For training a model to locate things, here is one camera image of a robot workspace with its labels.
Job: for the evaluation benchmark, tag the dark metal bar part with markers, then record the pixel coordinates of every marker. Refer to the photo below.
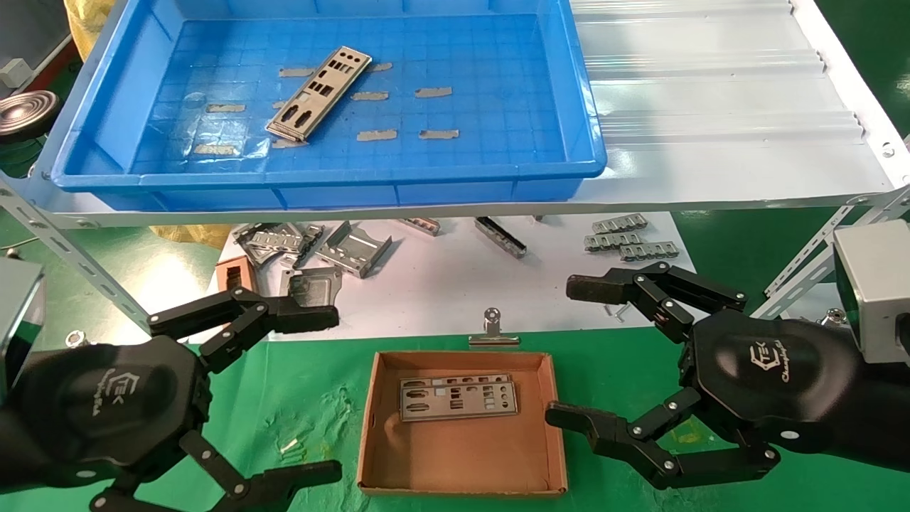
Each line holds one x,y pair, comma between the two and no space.
501,237

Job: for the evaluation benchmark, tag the square silver metal bracket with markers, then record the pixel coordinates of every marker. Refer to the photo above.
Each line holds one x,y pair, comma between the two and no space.
316,284

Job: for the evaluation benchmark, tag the white paper sheet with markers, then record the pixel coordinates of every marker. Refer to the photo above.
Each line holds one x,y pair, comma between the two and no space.
441,284

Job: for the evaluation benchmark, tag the blue plastic tray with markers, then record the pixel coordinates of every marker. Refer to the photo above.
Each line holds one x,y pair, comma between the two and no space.
498,107

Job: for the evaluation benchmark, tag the grey tape strip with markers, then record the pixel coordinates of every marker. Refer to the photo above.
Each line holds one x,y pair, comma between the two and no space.
370,95
291,72
225,108
215,149
439,134
433,92
376,134
380,67

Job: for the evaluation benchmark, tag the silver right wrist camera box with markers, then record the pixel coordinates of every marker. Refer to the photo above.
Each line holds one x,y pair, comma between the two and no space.
878,284

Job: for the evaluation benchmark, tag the black round metal disc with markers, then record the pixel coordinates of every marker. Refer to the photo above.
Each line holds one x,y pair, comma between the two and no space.
25,114

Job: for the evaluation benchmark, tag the brown cardboard box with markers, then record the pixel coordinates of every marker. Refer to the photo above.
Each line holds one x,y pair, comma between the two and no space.
462,455

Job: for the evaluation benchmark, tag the silver toothed metal strip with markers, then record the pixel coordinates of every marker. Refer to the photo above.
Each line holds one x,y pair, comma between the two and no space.
611,240
648,251
620,225

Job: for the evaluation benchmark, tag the slotted steel angle rail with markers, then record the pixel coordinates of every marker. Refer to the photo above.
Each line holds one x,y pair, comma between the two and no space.
64,245

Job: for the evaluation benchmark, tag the green table cloth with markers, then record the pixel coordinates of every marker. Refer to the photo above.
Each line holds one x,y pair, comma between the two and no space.
298,398

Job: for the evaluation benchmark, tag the white paper scrap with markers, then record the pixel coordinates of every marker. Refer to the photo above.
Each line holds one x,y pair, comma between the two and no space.
290,446

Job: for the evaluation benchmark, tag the yellow plastic bag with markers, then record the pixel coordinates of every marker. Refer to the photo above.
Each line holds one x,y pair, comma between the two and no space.
192,235
78,28

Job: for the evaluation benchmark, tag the short silver metal clip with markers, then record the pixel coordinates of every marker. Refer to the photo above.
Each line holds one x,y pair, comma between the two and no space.
421,226

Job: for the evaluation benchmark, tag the white metal frame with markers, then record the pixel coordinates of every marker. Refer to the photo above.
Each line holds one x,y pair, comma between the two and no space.
803,274

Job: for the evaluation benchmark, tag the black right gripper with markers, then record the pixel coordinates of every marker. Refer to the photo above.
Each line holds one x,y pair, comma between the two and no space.
782,384

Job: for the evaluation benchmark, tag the brown rectangular frame part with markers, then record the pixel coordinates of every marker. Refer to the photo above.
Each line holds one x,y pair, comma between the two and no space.
234,262

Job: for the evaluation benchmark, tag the small white box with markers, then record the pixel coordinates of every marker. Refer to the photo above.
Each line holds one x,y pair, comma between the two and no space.
13,72

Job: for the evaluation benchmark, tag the white metal shelf board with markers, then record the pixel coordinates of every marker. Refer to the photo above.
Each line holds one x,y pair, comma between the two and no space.
711,92

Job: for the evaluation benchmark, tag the folded silver metal bracket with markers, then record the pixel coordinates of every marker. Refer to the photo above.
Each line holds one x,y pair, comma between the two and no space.
355,250

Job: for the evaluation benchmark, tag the flat slotted metal plate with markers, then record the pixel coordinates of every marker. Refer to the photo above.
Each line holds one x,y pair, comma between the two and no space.
266,240

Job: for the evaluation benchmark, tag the small bent metal part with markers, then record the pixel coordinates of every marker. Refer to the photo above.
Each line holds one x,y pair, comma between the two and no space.
313,233

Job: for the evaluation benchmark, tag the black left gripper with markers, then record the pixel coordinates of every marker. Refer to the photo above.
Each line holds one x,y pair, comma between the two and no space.
106,405

